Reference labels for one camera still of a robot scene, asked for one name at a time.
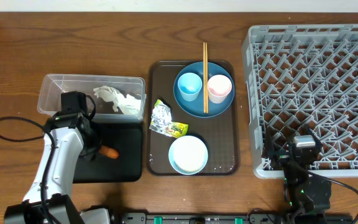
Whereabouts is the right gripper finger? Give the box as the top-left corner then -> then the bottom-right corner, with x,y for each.
264,128 -> 274,156
303,124 -> 321,145

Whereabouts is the white tissue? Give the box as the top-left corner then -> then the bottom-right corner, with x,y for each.
93,85 -> 121,112
117,94 -> 141,115

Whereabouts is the orange carrot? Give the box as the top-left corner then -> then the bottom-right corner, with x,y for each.
99,146 -> 119,159

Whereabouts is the yellow foil snack wrapper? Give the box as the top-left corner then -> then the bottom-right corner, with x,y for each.
149,100 -> 188,138

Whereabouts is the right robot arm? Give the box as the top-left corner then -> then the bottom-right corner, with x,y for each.
264,126 -> 331,223

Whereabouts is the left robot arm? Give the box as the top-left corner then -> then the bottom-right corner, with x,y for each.
4,111 -> 111,224

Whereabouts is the grey dishwasher rack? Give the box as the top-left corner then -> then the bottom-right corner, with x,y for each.
242,24 -> 358,179

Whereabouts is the brown serving tray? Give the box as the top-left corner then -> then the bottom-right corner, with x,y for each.
147,60 -> 239,176

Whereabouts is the clear plastic bin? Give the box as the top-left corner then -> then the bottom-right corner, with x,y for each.
37,74 -> 146,123

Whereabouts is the black tray bin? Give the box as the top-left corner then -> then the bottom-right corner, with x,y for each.
73,122 -> 143,184

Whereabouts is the pink white cup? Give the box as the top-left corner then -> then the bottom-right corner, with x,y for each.
208,75 -> 232,104

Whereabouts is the light blue white bowl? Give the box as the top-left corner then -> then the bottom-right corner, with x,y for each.
168,136 -> 208,175

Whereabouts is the dark blue plate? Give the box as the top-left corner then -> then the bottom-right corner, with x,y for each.
173,62 -> 235,118

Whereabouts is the light blue cup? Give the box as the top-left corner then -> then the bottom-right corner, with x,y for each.
178,72 -> 203,101

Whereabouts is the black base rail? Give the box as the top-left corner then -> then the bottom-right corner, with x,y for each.
114,212 -> 353,224

